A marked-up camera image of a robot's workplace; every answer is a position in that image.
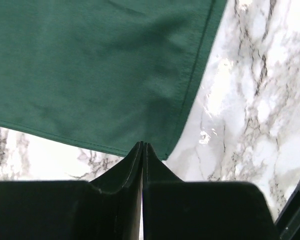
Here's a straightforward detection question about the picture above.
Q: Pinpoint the dark green cloth napkin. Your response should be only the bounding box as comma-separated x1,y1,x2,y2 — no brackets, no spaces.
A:
0,0,226,160

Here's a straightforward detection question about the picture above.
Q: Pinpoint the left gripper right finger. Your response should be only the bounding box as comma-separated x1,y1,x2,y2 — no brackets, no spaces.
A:
142,143,279,240

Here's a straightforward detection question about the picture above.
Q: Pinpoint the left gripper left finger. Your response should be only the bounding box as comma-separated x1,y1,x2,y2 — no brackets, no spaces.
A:
0,142,143,240

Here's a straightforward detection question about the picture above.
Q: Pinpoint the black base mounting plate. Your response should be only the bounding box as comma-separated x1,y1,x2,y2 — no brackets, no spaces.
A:
275,181,300,240

